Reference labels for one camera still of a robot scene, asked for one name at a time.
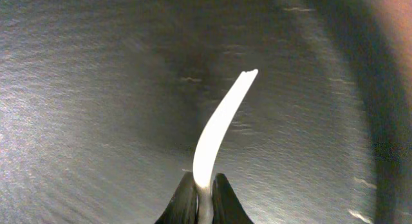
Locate white plastic fork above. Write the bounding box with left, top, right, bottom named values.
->
left=192, top=69, right=258, bottom=224

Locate round black tray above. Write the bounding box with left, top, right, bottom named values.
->
left=1, top=0, right=411, bottom=223

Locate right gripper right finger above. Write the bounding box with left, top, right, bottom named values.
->
left=212, top=173, right=254, bottom=224

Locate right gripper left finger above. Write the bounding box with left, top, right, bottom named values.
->
left=154, top=172, right=197, bottom=224

